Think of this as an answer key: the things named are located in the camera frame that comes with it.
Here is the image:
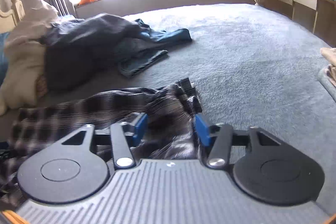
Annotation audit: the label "black white plaid shirt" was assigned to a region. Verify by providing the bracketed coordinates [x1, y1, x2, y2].
[0, 77, 208, 209]

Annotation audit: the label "cream carved headboard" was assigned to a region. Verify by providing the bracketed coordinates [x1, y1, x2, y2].
[0, 0, 25, 28]

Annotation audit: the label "teal garment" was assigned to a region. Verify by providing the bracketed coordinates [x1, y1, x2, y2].
[134, 19, 193, 43]

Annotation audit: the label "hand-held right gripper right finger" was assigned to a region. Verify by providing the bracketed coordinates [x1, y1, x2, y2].
[195, 112, 280, 169]

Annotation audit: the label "light blue jeans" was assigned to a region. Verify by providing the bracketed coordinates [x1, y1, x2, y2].
[117, 38, 168, 78]

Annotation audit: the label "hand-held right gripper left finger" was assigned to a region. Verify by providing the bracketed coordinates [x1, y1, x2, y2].
[62, 112, 148, 169]

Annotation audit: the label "dark grey garment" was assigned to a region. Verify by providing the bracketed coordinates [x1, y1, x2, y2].
[39, 13, 153, 90]

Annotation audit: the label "white cloth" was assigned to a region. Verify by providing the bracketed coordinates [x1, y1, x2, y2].
[5, 0, 59, 48]

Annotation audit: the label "cream fleece blanket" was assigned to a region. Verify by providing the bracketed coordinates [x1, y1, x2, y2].
[0, 40, 48, 115]

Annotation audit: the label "beige folded clothes stack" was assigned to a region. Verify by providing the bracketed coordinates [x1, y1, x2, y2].
[320, 47, 336, 83]

